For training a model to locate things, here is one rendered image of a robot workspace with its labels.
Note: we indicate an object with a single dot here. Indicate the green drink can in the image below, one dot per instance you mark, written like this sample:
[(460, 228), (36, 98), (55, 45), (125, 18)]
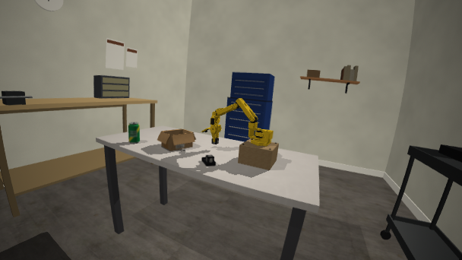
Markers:
[(133, 132)]

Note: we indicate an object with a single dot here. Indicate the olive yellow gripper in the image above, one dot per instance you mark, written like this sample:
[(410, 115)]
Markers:
[(214, 129)]

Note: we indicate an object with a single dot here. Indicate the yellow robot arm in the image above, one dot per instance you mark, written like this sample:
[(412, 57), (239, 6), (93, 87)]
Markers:
[(261, 136)]

